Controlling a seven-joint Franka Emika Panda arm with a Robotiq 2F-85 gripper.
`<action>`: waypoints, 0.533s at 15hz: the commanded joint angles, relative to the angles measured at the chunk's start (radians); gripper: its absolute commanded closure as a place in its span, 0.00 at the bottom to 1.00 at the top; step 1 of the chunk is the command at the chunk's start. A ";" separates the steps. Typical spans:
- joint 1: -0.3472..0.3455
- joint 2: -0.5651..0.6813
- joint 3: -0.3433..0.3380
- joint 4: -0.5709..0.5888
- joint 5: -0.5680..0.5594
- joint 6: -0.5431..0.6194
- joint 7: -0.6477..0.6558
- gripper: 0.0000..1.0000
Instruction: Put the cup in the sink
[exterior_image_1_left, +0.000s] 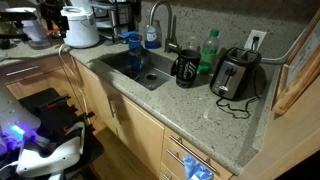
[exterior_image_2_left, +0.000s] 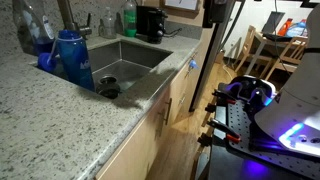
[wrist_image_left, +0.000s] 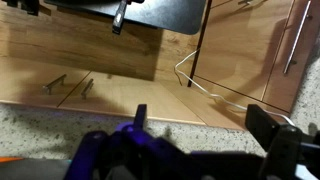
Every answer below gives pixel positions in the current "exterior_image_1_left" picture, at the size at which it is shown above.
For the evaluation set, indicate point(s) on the light wooden base cabinet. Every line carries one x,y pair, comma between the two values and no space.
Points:
140,133

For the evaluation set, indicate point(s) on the black red-tipped clamp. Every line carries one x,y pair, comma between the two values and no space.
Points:
58,101
81,120

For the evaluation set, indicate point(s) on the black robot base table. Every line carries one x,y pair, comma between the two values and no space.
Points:
56,116

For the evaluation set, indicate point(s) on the clear water filter pitcher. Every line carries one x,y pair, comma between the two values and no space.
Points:
33,30

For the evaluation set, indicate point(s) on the wooden picture frame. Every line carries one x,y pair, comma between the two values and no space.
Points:
300,76

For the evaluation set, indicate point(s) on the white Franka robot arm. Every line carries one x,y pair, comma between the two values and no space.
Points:
50,160

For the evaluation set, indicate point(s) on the white wall outlet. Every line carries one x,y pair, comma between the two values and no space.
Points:
261,36

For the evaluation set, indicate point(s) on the blue plastic water bottle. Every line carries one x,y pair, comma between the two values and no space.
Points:
135,56

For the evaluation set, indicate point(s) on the clear dish soap bottle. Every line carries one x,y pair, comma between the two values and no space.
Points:
151,38

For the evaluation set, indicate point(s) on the white rice cooker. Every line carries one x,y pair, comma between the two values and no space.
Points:
81,30

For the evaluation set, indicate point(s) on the green soda bottle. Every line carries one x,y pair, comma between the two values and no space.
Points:
208,53

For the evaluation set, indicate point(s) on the small clear plastic bottle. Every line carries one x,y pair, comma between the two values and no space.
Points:
191,45

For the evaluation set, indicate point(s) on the black and silver toaster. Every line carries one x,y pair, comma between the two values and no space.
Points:
230,73

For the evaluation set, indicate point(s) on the chrome gooseneck faucet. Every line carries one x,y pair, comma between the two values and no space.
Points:
170,26

